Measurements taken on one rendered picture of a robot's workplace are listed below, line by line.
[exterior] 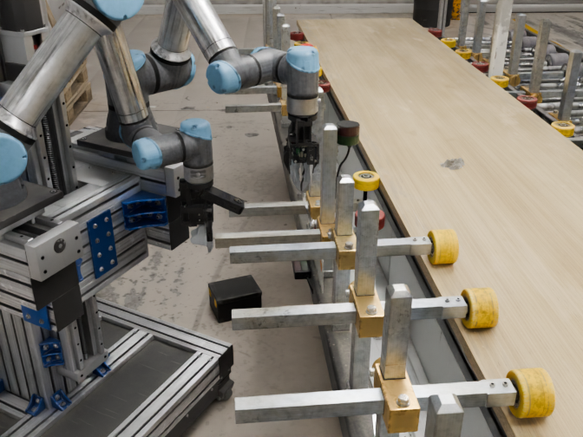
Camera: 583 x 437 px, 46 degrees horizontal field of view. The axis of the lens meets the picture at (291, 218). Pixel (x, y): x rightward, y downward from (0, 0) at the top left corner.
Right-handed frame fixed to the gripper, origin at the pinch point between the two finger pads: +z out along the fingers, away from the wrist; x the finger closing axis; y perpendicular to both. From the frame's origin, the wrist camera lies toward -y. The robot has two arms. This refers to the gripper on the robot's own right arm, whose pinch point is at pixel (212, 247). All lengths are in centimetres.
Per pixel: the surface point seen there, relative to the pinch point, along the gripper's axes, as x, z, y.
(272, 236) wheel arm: 1.4, -3.4, -16.3
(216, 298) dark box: -81, 71, 2
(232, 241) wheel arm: 1.5, -2.4, -5.7
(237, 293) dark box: -84, 71, -6
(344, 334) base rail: 24.5, 12.6, -32.3
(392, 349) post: 73, -21, -31
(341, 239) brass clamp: 24.7, -14.5, -30.5
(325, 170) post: -2.3, -20.2, -30.5
